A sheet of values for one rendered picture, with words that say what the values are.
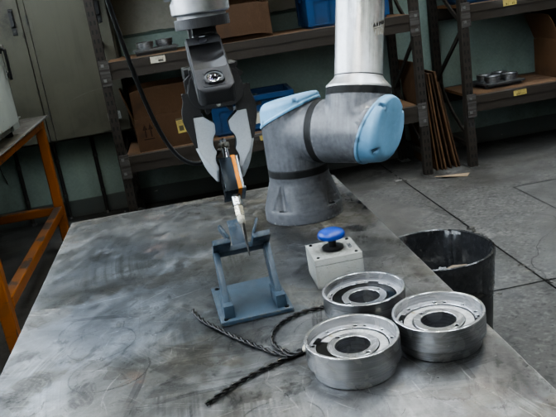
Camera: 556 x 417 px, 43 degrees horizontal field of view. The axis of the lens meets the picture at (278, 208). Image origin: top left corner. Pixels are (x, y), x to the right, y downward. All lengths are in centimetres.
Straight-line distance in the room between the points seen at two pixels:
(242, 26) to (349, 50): 300
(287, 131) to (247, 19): 298
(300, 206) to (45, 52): 342
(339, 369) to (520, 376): 19
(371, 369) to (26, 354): 49
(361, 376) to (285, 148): 62
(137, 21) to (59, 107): 75
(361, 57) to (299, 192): 27
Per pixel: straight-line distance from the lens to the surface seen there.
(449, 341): 79
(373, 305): 85
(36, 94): 459
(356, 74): 122
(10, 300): 285
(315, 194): 130
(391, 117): 122
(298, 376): 81
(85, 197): 492
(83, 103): 456
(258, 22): 423
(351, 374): 75
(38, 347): 103
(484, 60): 522
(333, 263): 100
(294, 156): 128
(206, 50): 89
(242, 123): 92
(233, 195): 92
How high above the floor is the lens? 120
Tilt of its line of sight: 17 degrees down
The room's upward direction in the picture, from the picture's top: 9 degrees counter-clockwise
